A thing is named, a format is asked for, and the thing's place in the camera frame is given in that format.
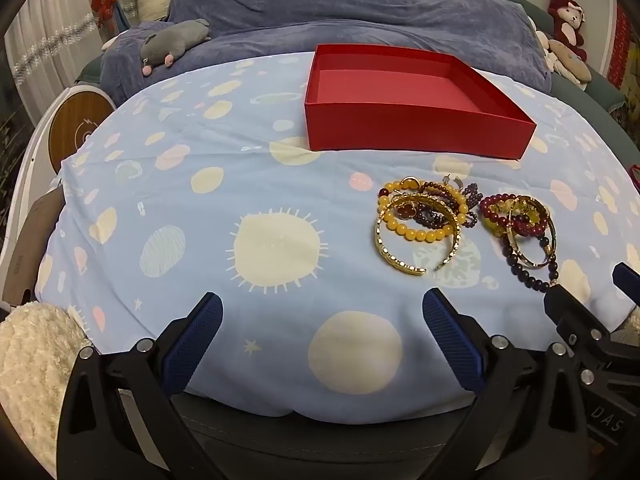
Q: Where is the wide gold bangle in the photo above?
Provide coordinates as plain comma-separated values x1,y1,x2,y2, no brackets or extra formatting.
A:
375,194,462,277

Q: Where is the thin gold bangle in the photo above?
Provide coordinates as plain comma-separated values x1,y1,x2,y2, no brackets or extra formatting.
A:
506,199,555,268

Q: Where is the blue purple plush blanket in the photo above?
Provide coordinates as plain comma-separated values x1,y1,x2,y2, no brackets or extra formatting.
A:
100,0,551,106

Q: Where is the blue planet print bedsheet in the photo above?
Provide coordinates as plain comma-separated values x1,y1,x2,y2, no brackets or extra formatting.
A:
32,50,640,418

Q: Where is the dark red bead bracelet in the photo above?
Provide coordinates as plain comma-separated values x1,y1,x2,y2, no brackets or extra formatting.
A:
480,194,543,236

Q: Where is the beige plush toy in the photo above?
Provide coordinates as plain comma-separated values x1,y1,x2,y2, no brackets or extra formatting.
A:
535,30,593,91

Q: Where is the red cardboard box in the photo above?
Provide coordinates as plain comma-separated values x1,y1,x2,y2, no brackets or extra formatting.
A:
304,44,537,161

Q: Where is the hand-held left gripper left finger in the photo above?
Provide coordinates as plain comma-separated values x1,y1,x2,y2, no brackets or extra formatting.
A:
57,291,224,480

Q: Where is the red hanging banner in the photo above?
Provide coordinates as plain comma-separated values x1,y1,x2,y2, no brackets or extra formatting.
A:
607,5,633,91

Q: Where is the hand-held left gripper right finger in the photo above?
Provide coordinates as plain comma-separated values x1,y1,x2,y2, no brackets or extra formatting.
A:
422,287,596,480

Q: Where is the cream fluffy rug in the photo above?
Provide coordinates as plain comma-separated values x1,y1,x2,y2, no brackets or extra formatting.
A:
0,302,96,471

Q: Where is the red bow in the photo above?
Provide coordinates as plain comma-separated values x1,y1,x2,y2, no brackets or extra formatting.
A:
90,0,120,30

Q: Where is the red plush monkey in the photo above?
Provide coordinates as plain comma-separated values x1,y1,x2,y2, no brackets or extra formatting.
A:
546,0,588,61

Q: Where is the yellow crystal bead bracelet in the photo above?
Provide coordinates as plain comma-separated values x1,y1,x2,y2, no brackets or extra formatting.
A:
482,199,553,235

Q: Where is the grey plush mouse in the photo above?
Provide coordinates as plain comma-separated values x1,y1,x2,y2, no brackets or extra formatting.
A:
139,18,212,77

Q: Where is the orange yellow bead bracelet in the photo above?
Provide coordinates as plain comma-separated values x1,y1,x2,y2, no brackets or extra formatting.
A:
377,178,471,243

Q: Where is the small garnet bead bracelet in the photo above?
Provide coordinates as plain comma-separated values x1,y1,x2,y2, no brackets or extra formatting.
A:
410,182,483,228

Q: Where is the round wooden top table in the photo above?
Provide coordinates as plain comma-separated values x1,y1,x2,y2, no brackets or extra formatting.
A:
48,85,117,173

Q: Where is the white sheer curtain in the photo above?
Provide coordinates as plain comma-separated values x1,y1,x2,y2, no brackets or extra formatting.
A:
4,0,113,86

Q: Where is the green bed frame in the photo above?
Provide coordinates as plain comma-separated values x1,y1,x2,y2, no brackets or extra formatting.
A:
492,0,640,126

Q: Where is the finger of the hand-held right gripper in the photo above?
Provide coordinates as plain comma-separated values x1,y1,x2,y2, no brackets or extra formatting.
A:
544,282,608,346
612,262,640,306

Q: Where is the brown cardboard piece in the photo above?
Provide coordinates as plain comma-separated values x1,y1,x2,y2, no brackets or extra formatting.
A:
2,187,66,306

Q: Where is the dark purple bead bracelet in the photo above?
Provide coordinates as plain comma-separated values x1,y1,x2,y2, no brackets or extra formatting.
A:
502,232,560,288

